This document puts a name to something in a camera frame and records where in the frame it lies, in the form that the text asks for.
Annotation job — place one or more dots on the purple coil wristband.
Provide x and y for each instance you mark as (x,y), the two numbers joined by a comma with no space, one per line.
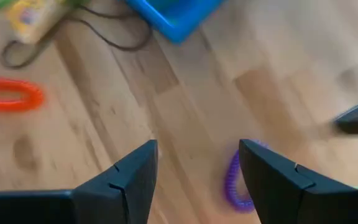
(230,186)

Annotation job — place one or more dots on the orange coil wristband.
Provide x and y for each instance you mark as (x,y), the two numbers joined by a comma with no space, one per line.
(14,106)

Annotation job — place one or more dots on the black rubber band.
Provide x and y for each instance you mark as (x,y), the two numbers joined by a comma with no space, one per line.
(126,48)

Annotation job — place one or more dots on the black perforated metal shelf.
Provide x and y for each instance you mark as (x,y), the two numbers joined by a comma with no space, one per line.
(356,121)

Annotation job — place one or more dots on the yellow packet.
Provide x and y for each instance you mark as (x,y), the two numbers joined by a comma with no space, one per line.
(33,18)

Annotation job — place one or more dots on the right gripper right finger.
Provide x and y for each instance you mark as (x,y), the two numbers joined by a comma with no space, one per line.
(291,199)

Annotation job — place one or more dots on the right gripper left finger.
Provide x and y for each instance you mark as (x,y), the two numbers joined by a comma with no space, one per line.
(104,205)

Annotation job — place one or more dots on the blue plastic basket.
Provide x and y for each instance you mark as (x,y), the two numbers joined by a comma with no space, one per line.
(172,15)

